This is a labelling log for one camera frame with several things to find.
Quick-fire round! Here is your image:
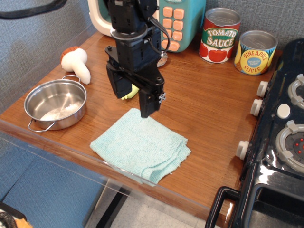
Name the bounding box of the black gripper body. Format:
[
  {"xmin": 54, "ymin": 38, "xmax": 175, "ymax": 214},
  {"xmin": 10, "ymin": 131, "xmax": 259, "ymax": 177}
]
[{"xmin": 105, "ymin": 27, "xmax": 164, "ymax": 89}]

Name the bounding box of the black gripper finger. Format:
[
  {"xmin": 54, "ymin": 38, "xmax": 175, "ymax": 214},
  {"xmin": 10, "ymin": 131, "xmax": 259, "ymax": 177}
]
[
  {"xmin": 106, "ymin": 62, "xmax": 132, "ymax": 98},
  {"xmin": 139, "ymin": 86, "xmax": 166, "ymax": 118}
]

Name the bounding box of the light blue rag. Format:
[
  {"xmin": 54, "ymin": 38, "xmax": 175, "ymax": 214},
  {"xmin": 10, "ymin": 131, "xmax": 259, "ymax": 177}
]
[{"xmin": 90, "ymin": 108, "xmax": 191, "ymax": 186}]

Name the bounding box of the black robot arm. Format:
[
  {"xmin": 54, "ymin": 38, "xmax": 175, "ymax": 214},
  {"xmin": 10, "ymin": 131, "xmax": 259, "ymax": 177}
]
[{"xmin": 105, "ymin": 0, "xmax": 165, "ymax": 118}]

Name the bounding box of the plush mushroom toy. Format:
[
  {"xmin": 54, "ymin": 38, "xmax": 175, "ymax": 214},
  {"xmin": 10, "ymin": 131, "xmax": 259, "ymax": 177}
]
[{"xmin": 60, "ymin": 46, "xmax": 91, "ymax": 85}]

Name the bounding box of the teal toy microwave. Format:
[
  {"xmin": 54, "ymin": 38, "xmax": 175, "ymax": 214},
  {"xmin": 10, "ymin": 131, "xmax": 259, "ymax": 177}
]
[{"xmin": 88, "ymin": 0, "xmax": 206, "ymax": 53}]

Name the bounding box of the tomato sauce can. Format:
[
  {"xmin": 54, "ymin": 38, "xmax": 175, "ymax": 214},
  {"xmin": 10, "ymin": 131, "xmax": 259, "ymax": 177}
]
[{"xmin": 199, "ymin": 8, "xmax": 241, "ymax": 63}]

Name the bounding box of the white stove knob bottom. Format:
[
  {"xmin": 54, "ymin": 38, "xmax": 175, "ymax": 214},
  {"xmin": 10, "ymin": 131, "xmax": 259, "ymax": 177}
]
[{"xmin": 236, "ymin": 141, "xmax": 249, "ymax": 160}]

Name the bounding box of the white stove knob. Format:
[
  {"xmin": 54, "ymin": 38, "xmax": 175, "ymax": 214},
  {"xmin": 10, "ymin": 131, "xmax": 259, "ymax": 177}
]
[
  {"xmin": 250, "ymin": 99, "xmax": 263, "ymax": 117},
  {"xmin": 256, "ymin": 81, "xmax": 268, "ymax": 98},
  {"xmin": 236, "ymin": 141, "xmax": 249, "ymax": 160}
]

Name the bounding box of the white stove knob middle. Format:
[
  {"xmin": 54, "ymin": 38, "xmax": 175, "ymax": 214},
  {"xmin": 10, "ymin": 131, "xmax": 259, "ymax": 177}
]
[{"xmin": 250, "ymin": 99, "xmax": 263, "ymax": 117}]

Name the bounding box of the white stove knob top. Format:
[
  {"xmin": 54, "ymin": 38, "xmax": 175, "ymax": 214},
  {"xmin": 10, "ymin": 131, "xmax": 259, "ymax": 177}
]
[{"xmin": 256, "ymin": 81, "xmax": 268, "ymax": 98}]

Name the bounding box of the pineapple slices can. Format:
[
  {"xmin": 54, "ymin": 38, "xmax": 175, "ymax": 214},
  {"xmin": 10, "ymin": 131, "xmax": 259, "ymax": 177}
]
[{"xmin": 234, "ymin": 30, "xmax": 278, "ymax": 76}]

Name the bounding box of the black toy stove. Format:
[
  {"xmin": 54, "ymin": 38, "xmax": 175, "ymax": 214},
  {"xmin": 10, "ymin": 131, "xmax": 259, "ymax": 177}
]
[{"xmin": 205, "ymin": 38, "xmax": 304, "ymax": 228}]

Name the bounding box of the orange plush object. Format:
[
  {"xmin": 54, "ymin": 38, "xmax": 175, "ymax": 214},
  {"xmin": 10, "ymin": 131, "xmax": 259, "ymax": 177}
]
[{"xmin": 14, "ymin": 218, "xmax": 33, "ymax": 228}]

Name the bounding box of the spoon with yellow handle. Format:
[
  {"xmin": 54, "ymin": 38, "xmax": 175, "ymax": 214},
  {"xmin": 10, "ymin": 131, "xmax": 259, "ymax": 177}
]
[{"xmin": 121, "ymin": 51, "xmax": 168, "ymax": 100}]

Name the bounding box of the silver pot with handles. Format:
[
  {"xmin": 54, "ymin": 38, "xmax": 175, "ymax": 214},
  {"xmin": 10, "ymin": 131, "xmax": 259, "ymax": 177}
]
[{"xmin": 24, "ymin": 75, "xmax": 87, "ymax": 133}]

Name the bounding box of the black cable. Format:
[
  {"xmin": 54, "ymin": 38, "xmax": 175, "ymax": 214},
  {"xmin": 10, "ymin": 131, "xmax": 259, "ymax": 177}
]
[{"xmin": 0, "ymin": 0, "xmax": 68, "ymax": 20}]

